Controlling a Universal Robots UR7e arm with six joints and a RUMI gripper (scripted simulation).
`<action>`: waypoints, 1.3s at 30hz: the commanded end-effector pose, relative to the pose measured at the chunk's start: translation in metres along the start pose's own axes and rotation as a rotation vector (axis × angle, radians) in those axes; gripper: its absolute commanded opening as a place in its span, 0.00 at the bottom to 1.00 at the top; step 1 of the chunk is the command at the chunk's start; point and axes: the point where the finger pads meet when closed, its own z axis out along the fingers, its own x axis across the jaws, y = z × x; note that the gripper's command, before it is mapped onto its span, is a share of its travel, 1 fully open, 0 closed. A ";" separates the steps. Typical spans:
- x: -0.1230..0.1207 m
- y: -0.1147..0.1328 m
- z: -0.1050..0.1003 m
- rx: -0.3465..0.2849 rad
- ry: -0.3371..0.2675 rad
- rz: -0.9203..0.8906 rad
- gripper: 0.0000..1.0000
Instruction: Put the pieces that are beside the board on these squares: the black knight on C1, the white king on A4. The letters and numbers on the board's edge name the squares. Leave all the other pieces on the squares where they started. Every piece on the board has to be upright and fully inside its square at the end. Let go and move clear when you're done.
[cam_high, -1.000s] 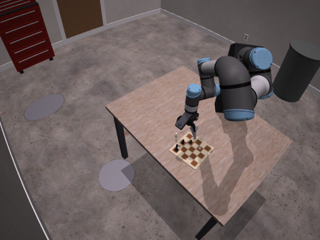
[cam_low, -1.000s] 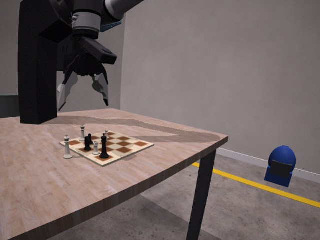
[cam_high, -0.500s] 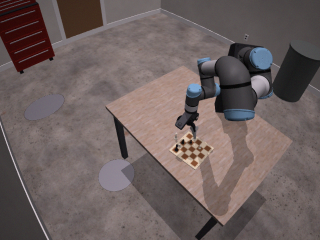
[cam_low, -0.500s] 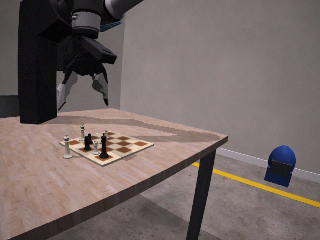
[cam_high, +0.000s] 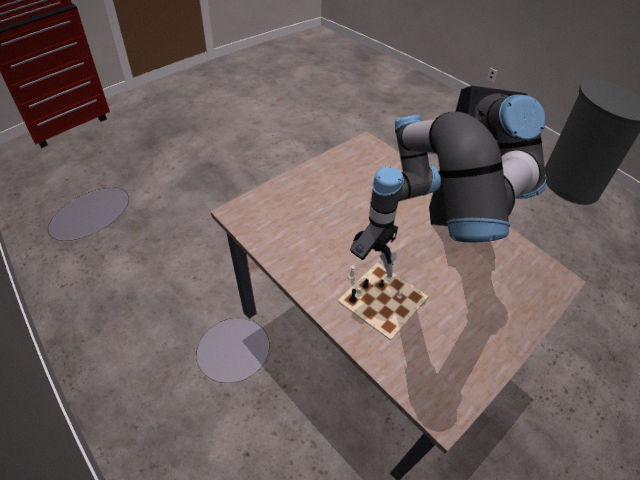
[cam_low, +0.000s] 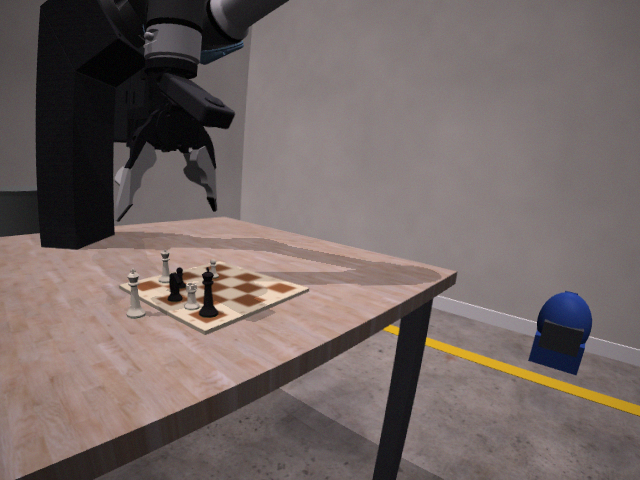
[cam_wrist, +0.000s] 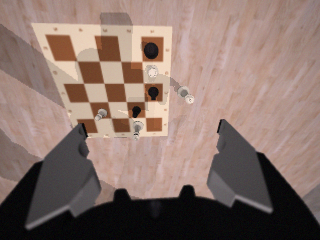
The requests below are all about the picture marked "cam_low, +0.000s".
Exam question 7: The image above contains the chessboard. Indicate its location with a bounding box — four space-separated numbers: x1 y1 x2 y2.
137 261 309 335

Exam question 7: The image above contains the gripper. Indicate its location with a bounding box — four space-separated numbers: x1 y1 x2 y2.
115 57 217 222

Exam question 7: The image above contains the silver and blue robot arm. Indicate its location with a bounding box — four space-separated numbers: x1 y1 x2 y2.
100 0 289 129

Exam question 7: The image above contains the white chess pawn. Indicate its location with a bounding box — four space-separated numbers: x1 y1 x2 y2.
210 259 219 278

